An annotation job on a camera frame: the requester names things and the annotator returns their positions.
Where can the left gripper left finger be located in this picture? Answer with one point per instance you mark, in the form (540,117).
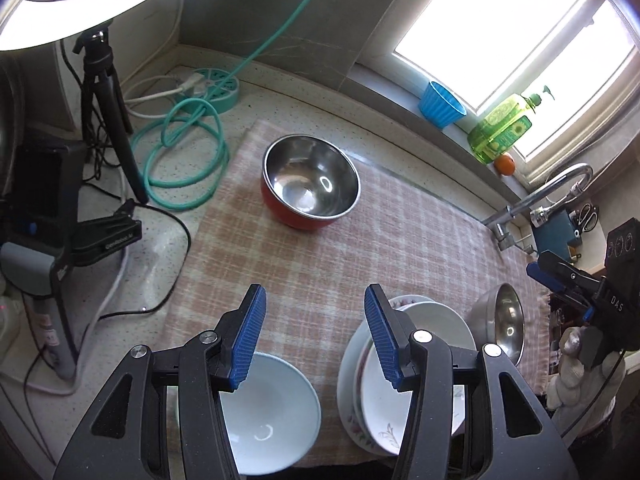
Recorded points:
(123,434)

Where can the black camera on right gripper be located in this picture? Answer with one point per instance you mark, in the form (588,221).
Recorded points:
(622,255)

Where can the blue ribbed plastic cup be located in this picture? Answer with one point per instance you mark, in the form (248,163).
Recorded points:
(439,106)

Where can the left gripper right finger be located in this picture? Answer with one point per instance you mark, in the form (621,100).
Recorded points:
(508,433)

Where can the orange fruit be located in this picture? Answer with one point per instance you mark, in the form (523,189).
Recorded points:
(505,165)

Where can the large stainless steel bowl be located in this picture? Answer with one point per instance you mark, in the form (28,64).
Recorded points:
(497,317)

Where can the red steel bowl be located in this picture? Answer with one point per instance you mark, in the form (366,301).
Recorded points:
(308,183)

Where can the floral patterned plate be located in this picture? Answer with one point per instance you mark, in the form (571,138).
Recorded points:
(348,404)

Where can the chrome kitchen faucet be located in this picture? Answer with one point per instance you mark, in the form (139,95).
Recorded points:
(578,177)

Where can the green dish soap bottle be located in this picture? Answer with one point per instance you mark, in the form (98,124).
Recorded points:
(504,124)

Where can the light blue ceramic bowl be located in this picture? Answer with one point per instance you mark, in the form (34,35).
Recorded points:
(273,418)

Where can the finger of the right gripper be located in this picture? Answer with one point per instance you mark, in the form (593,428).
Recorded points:
(560,276)

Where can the pink plaid cloth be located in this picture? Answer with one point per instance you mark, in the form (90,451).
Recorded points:
(398,236)

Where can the right white gloved hand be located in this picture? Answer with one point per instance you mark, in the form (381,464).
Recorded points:
(582,399)

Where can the black tripod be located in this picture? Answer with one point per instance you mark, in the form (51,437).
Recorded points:
(101,84)

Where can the black scissors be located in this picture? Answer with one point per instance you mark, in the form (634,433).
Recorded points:
(587,218)

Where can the teal knife block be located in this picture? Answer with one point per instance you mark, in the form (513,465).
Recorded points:
(559,235)

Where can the teal hose reel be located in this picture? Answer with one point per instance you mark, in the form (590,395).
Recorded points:
(214,86)

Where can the spare grey handheld gripper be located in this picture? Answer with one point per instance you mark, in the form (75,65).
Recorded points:
(45,240)

